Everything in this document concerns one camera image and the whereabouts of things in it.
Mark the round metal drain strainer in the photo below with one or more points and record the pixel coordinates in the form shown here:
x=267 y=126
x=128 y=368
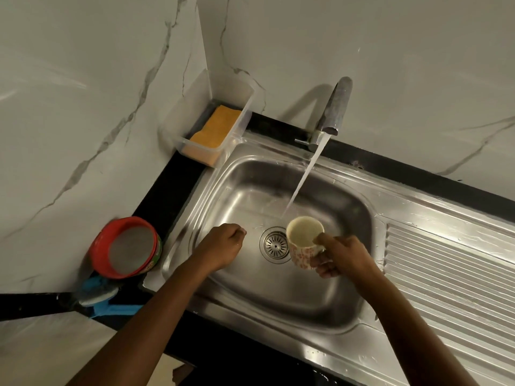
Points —
x=274 y=243

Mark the blue brush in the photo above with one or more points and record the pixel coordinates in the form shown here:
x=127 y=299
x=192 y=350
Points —
x=100 y=299

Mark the grey metal appliance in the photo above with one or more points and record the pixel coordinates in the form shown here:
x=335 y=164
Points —
x=52 y=349

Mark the stainless steel sink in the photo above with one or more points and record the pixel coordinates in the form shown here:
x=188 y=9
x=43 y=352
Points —
x=362 y=297

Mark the cream floral mug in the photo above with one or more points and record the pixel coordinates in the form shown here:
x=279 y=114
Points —
x=301 y=241

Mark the red round soap tub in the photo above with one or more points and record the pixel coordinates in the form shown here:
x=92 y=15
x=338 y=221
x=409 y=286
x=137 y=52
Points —
x=100 y=245

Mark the person's left forearm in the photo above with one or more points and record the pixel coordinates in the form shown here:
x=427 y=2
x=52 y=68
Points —
x=132 y=333

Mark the person's left hand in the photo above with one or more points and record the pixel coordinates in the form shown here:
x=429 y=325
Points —
x=219 y=247

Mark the clear plastic container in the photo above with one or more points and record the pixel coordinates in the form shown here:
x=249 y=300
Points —
x=193 y=108

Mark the orange sponge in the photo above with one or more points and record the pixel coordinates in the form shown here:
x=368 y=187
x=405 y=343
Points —
x=217 y=126

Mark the running water stream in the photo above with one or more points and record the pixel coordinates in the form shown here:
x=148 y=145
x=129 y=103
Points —
x=307 y=172

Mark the chrome faucet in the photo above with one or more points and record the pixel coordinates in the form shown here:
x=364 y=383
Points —
x=338 y=104

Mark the person's right forearm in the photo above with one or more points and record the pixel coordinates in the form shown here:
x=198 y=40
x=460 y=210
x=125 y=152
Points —
x=414 y=337

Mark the person's right hand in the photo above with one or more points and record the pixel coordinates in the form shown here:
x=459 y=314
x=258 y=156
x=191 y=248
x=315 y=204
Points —
x=346 y=257

